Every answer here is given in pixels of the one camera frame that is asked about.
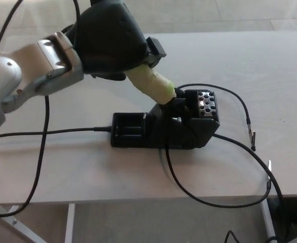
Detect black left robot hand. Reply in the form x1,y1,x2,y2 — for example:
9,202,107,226
63,2,168,82

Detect white diagonal table brace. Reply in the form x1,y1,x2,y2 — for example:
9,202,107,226
0,205,41,243

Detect black base power cable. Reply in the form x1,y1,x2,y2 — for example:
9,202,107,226
0,126,112,140

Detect white table leg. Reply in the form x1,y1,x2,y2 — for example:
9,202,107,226
64,203,76,243
261,199,277,243

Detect thin black floor cable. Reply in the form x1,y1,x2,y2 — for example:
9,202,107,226
224,229,279,243

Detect black cable off table edge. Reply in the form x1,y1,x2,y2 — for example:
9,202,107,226
212,134,291,243

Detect black robot wrist cable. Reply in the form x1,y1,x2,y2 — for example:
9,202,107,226
0,0,81,51

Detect black soldering iron base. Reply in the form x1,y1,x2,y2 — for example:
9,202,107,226
110,89,221,150

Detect thin cable with alligator clip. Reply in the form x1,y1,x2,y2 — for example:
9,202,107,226
175,83,257,152

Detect looped black cable with clip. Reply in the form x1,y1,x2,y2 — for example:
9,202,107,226
165,141,272,209

